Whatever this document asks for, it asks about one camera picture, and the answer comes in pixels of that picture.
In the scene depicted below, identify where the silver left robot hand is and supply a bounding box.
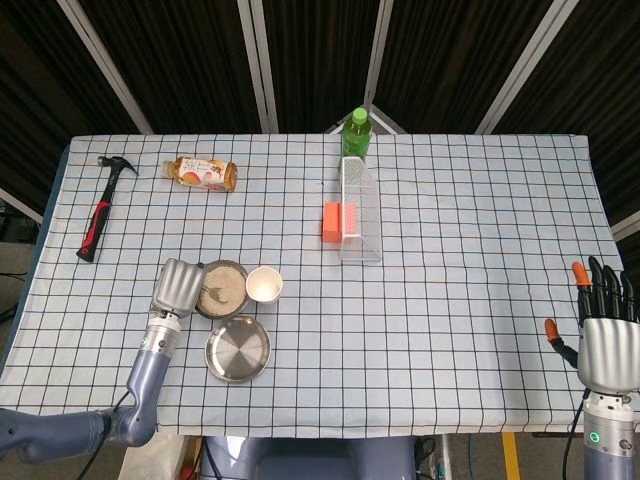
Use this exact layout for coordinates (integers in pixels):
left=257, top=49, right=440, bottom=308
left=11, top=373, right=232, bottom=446
left=151, top=258, right=206, bottom=320

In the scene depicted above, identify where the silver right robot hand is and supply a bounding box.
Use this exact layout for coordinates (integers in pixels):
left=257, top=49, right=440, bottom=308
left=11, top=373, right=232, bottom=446
left=544, top=255, right=640, bottom=394

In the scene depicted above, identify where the steel bowl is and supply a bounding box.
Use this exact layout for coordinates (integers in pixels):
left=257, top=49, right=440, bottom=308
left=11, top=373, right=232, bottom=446
left=193, top=259, right=250, bottom=320

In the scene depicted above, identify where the white paper cup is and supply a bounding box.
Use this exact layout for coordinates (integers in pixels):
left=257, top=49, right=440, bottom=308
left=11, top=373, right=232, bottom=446
left=245, top=266, right=284, bottom=305

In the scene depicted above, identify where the round steel plate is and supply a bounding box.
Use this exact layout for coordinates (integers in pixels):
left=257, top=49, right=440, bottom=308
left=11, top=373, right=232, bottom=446
left=205, top=315, right=272, bottom=385

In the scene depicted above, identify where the black red claw hammer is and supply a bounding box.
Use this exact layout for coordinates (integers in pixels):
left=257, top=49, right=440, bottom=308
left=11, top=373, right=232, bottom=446
left=75, top=155, right=140, bottom=264

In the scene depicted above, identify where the peach tea bottle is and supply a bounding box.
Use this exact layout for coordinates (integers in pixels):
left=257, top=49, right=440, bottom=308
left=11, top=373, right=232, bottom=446
left=161, top=155, right=239, bottom=194

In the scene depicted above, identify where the orange block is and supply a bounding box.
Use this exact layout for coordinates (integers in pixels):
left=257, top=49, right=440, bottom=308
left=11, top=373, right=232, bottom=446
left=321, top=201, right=361, bottom=243

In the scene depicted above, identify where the checked light blue tablecloth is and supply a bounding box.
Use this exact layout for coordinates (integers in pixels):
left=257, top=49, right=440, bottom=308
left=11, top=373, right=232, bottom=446
left=0, top=132, right=624, bottom=436

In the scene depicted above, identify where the clear mesh basket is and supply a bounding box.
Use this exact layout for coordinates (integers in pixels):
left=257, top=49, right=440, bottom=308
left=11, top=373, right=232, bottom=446
left=339, top=155, right=383, bottom=264

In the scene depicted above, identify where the blue-grey robot torso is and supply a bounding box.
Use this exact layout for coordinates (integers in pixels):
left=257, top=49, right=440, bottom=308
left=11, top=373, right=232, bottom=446
left=199, top=435, right=417, bottom=480

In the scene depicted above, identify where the green tea bottle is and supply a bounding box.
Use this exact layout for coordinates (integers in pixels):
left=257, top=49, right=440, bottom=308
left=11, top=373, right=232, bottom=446
left=341, top=106, right=374, bottom=164

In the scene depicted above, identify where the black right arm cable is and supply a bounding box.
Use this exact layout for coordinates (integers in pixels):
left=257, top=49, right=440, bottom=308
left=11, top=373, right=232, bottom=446
left=562, top=392, right=592, bottom=480

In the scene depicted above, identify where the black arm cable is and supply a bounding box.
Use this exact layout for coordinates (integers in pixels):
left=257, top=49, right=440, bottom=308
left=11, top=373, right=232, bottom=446
left=562, top=392, right=592, bottom=480
left=84, top=389, right=136, bottom=480

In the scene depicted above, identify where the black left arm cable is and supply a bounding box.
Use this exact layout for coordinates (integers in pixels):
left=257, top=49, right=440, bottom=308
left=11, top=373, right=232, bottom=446
left=84, top=389, right=136, bottom=480

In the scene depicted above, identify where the dark folding screen white frame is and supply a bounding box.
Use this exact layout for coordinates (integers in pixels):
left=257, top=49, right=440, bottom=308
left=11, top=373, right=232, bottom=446
left=0, top=0, right=640, bottom=241

